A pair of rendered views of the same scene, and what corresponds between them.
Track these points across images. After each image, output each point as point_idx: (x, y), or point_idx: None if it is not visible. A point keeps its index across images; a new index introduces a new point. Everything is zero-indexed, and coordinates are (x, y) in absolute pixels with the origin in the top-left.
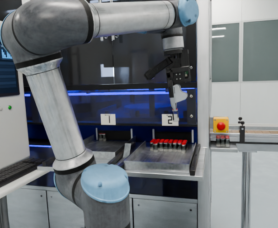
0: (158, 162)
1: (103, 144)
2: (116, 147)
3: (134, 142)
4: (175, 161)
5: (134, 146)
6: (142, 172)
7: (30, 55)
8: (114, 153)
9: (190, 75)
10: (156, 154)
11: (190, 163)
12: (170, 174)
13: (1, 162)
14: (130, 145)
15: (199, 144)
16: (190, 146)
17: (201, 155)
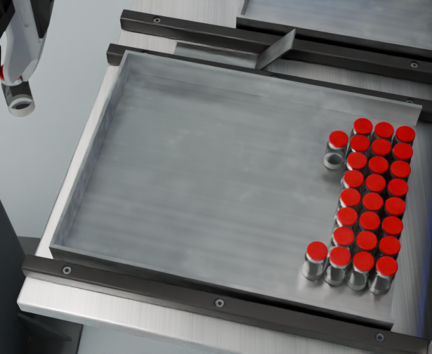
0: (188, 170)
1: None
2: (398, 23)
3: None
4: (188, 227)
5: (423, 86)
6: (91, 120)
7: None
8: (236, 17)
9: None
10: (300, 164)
11: (119, 270)
12: (55, 201)
13: None
14: (283, 51)
15: (409, 347)
16: None
17: (273, 344)
